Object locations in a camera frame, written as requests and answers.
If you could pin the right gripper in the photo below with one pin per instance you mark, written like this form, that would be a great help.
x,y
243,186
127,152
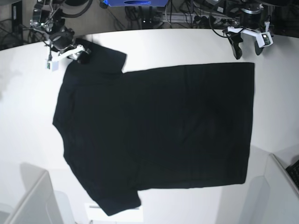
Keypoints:
x,y
63,45

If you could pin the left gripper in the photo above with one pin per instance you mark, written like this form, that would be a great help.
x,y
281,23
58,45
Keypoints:
x,y
260,30

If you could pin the black T-shirt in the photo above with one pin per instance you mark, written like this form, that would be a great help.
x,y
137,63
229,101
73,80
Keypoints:
x,y
178,127

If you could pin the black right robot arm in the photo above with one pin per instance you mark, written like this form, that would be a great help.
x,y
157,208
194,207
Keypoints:
x,y
48,19

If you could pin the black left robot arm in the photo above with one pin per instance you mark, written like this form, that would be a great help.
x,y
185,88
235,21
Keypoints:
x,y
250,24

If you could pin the blue box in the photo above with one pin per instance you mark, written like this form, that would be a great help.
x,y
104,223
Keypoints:
x,y
127,3

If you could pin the black keyboard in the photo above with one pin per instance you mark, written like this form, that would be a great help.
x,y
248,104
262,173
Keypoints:
x,y
293,172

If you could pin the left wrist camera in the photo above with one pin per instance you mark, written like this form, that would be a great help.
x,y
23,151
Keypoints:
x,y
267,39

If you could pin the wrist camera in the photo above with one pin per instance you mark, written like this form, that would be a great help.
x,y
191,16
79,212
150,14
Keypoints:
x,y
267,39
52,65

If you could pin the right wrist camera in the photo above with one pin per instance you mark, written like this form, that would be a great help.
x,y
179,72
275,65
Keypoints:
x,y
52,65

